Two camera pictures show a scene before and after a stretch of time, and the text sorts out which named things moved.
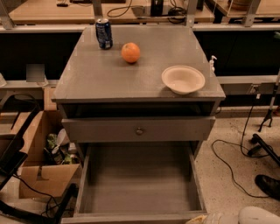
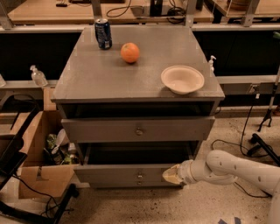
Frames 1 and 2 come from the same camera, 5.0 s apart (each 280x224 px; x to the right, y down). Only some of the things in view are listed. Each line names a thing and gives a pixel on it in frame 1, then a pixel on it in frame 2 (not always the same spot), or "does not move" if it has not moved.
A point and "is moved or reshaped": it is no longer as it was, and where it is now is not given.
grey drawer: x=138 y=183 is moved or reshaped
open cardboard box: x=51 y=164 does not move
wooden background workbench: x=118 y=11 does not move
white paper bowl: x=183 y=80 does not move
